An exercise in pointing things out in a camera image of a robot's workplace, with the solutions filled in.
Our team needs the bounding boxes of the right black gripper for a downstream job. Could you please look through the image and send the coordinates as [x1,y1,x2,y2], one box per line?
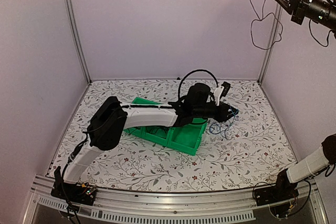
[269,0,336,30]

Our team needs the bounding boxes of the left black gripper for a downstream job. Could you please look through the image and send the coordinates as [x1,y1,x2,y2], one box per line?
[194,102,239,123]

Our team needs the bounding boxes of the blue cable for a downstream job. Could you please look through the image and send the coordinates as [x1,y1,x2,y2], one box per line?
[208,103,240,141]

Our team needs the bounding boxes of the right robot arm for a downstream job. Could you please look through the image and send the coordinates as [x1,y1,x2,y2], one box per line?
[271,0,335,201]

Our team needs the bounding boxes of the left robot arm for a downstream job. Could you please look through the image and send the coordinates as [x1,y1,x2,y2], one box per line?
[54,82,233,200]

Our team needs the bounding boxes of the green three-compartment bin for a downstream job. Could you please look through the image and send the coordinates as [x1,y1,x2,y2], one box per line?
[122,98,207,155]

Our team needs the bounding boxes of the floral table mat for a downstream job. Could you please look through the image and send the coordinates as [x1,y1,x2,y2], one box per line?
[47,80,296,192]

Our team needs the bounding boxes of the right aluminium frame post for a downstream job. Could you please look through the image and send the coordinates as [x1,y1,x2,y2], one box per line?
[258,4,282,87]

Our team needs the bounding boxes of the aluminium frame post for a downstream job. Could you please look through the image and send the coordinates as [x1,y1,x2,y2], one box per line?
[258,4,282,87]
[64,0,92,84]

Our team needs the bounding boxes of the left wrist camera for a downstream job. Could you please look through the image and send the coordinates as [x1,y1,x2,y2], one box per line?
[214,81,230,106]

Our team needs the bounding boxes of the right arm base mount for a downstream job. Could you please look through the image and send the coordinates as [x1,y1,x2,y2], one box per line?
[252,182,299,219]

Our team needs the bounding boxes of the front aluminium rail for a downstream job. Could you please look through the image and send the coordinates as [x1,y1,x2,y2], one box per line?
[23,175,329,223]

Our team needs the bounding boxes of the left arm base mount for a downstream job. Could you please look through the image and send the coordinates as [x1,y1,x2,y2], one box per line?
[51,166,97,206]

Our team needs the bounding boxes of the left aluminium frame post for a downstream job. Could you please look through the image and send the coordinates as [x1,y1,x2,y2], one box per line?
[64,0,92,84]

